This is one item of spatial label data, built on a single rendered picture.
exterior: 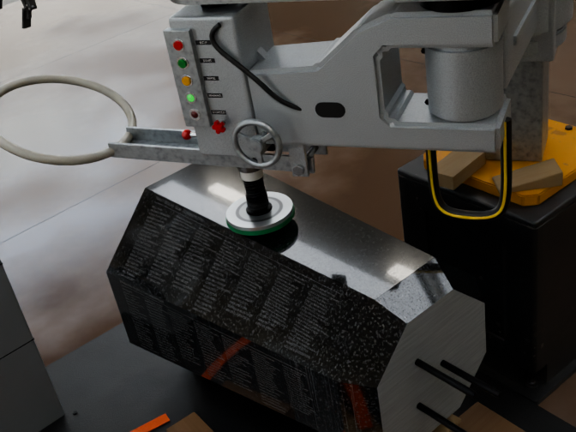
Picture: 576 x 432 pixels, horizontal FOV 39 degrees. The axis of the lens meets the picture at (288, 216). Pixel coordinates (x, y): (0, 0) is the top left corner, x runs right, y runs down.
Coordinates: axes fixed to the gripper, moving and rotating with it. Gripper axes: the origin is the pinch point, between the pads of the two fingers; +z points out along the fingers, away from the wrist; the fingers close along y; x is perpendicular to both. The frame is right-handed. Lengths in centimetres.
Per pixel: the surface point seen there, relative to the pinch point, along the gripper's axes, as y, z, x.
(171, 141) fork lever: 58, 21, 15
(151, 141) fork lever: 51, 24, 13
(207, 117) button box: 79, -5, 2
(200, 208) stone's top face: 71, 44, 19
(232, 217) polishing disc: 88, 31, 12
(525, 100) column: 140, -11, 89
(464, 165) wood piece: 134, 12, 73
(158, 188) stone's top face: 48, 53, 25
